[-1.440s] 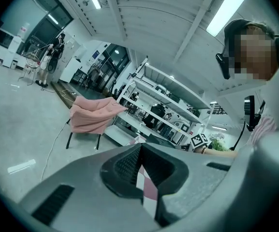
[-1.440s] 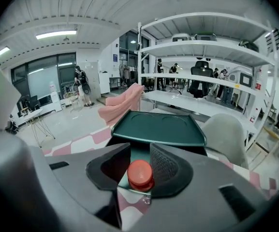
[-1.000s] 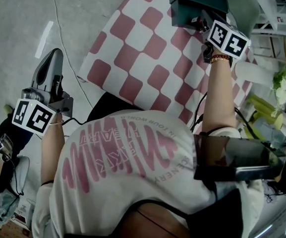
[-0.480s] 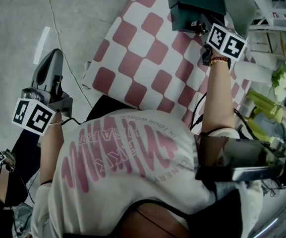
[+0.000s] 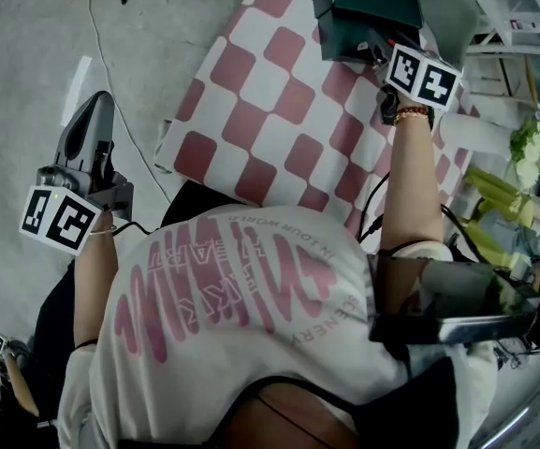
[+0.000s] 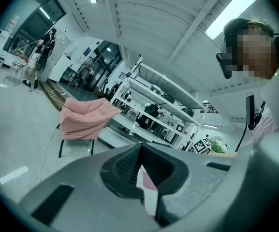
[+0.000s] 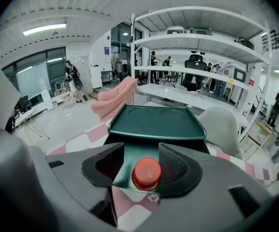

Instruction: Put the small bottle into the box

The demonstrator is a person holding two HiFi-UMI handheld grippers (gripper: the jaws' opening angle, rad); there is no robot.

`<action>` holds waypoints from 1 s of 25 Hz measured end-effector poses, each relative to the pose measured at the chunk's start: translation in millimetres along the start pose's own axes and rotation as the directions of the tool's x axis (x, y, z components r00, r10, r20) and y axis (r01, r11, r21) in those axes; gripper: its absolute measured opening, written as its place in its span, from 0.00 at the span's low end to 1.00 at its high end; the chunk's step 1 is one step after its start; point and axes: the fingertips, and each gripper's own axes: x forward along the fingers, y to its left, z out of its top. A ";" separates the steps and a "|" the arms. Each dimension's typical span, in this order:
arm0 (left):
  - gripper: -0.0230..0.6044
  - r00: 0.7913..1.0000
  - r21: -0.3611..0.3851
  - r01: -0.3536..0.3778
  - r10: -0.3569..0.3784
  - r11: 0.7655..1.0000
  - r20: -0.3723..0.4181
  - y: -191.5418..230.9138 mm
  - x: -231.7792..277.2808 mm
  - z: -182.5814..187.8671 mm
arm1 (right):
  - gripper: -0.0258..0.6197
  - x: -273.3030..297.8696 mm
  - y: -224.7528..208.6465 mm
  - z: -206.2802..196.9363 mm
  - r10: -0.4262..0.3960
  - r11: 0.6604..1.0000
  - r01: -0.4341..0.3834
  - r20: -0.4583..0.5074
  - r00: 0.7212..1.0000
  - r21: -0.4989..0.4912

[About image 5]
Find white printed t-shirt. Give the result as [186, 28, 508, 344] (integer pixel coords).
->
[57, 204, 498, 449]

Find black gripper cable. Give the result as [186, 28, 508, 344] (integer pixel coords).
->
[109, 170, 392, 247]

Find pink and white checkered cloth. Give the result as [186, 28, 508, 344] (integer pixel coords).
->
[153, 0, 481, 233]

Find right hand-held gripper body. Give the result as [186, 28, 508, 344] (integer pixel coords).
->
[355, 28, 464, 126]

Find white flower bouquet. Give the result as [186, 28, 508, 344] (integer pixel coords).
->
[508, 86, 540, 187]

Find black chest-mounted tablet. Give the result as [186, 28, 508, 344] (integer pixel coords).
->
[366, 253, 540, 343]

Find person's right forearm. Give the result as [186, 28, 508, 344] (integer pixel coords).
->
[381, 104, 444, 253]

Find another person's forearm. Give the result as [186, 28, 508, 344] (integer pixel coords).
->
[3, 353, 41, 418]

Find dark green box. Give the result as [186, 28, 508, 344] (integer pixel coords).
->
[307, 0, 424, 63]

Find person's left forearm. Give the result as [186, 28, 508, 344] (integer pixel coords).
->
[73, 211, 126, 348]

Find thin white floor cable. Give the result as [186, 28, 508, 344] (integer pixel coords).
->
[83, 0, 168, 205]

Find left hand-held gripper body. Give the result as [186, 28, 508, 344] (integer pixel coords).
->
[19, 140, 136, 256]

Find beaded bracelets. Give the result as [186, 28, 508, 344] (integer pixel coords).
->
[393, 103, 431, 126]

